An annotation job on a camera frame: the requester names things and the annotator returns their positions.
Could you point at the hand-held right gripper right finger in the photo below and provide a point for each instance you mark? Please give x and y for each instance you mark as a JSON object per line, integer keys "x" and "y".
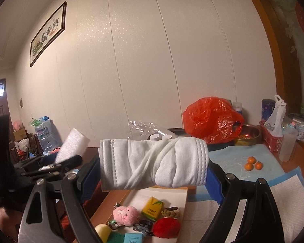
{"x": 214, "y": 189}

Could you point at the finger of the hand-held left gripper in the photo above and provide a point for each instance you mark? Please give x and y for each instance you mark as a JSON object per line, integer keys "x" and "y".
{"x": 71, "y": 160}
{"x": 45, "y": 174}

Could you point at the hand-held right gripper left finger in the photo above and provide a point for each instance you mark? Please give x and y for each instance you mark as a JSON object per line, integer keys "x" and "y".
{"x": 87, "y": 182}

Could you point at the white foam block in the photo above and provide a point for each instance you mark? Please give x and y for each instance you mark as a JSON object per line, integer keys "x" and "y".
{"x": 73, "y": 141}

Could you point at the white box with brown rim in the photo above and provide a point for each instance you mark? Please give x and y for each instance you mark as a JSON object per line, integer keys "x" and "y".
{"x": 139, "y": 195}

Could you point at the white face mask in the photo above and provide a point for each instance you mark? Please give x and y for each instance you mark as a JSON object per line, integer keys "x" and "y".
{"x": 152, "y": 164}

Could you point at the person's left forearm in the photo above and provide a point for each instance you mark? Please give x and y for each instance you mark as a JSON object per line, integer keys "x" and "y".
{"x": 5, "y": 222}

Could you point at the light blue absorbent pad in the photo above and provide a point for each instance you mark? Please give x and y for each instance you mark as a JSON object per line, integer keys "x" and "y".
{"x": 230, "y": 162}

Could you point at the large water jug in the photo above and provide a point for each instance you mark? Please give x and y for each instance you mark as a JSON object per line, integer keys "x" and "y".
{"x": 46, "y": 135}

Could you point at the cardboard box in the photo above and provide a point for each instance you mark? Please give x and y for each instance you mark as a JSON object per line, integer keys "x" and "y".
{"x": 20, "y": 134}

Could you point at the pink plush toy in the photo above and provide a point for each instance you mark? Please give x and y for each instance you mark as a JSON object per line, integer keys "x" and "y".
{"x": 125, "y": 214}

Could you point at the pale yellow sponge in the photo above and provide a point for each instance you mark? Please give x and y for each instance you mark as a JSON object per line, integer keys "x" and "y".
{"x": 103, "y": 234}

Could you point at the red plush ball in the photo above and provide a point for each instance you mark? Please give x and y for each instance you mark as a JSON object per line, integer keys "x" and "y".
{"x": 167, "y": 227}

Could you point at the green sponge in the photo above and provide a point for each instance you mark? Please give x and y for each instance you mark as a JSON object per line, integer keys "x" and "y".
{"x": 116, "y": 238}

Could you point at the yellow green carton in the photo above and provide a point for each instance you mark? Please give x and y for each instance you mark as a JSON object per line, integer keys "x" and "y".
{"x": 153, "y": 207}

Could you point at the metal bowl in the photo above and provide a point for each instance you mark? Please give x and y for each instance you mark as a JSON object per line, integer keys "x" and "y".
{"x": 248, "y": 134}

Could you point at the dark round tray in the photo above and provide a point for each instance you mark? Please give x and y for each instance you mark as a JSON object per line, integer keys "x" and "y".
{"x": 176, "y": 131}

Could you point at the orange plastic bag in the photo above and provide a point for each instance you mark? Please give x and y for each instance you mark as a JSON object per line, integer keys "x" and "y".
{"x": 210, "y": 119}

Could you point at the grey toy figure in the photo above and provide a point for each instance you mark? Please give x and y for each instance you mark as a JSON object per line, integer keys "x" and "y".
{"x": 143, "y": 227}

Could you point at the teal tissue packet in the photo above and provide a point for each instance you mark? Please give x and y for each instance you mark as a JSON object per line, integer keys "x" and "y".
{"x": 133, "y": 238}

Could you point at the red plastic basket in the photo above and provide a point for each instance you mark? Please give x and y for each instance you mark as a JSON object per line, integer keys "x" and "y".
{"x": 269, "y": 143}

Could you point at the white quilted absorbent pad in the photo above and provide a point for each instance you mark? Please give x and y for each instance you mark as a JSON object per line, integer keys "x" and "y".
{"x": 288, "y": 197}

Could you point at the clear plastic wrap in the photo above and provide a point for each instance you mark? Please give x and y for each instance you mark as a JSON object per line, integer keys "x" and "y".
{"x": 144, "y": 127}

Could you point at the white bottle with blue cap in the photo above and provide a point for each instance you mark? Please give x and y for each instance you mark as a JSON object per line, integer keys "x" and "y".
{"x": 236, "y": 107}

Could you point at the clear plastic cup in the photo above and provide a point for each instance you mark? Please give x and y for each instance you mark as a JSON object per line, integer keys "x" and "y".
{"x": 287, "y": 144}

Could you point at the white plastic bag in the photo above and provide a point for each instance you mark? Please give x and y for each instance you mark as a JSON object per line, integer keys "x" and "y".
{"x": 276, "y": 121}

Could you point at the blue patterned can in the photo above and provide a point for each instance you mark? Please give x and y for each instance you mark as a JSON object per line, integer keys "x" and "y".
{"x": 267, "y": 108}

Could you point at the long framed calligraphy picture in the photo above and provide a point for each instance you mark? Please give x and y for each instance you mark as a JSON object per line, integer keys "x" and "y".
{"x": 49, "y": 34}

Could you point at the wall socket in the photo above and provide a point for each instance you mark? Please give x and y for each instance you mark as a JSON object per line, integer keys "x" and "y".
{"x": 21, "y": 102}

